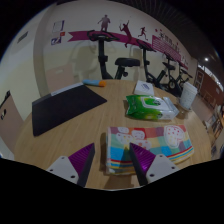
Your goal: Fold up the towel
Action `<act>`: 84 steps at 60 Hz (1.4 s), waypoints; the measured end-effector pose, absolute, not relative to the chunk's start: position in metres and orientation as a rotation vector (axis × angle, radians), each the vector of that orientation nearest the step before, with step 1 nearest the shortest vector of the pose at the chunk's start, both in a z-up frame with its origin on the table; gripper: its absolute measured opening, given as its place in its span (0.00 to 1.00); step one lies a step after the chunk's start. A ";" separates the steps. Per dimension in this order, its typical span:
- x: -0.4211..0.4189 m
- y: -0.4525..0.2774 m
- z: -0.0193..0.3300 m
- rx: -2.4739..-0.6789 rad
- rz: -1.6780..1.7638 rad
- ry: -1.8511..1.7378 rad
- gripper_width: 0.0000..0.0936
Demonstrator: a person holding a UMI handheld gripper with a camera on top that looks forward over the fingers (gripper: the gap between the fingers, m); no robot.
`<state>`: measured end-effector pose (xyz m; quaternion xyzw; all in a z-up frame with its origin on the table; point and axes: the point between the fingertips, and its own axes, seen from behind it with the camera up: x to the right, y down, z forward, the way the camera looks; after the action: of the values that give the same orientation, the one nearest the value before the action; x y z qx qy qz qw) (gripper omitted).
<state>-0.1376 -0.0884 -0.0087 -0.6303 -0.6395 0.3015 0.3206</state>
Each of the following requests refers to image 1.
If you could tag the group of wooden chairs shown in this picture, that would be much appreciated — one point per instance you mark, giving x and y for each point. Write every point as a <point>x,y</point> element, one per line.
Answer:
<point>216,130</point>

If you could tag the magenta wall banner decal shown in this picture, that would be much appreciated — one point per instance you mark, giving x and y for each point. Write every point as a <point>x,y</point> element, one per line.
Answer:
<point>163,46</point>

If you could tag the green wet wipes pack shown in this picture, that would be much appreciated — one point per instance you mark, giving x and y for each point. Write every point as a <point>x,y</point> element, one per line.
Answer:
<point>150,106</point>

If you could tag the blue and orange tube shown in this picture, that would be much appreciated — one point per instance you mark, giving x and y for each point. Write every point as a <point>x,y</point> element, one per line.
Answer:
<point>93,82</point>

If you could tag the white wall poster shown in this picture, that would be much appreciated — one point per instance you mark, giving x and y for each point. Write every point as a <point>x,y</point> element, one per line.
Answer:
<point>58,26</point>

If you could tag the colourful patchwork towel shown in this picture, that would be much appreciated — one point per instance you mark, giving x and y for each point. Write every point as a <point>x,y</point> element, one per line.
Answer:
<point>160,140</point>

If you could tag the purple wall poster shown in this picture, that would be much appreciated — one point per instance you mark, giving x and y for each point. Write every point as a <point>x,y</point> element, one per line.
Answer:
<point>56,40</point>

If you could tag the round ceiling light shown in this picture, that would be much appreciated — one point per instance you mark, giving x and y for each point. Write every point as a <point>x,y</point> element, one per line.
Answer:
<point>206,59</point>

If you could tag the dark red athlete wall decal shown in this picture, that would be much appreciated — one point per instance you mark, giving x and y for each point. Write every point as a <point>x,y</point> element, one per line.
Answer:
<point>126,30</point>
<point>105,22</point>
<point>143,32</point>

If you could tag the white tissue box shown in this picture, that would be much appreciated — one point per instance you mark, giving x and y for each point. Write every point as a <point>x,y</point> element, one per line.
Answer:
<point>144,88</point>

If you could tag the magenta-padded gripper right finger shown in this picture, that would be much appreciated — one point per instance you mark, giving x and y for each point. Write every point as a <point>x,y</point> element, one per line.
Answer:
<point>143,160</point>

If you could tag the black mouse pad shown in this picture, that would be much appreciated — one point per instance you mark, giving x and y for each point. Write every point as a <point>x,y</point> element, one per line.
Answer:
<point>63,108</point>

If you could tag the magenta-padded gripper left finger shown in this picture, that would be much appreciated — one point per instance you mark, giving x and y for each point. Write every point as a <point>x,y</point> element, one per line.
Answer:
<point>81,160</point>

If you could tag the grey wall sign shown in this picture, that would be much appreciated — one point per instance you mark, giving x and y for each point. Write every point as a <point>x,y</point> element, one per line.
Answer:
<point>22,37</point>

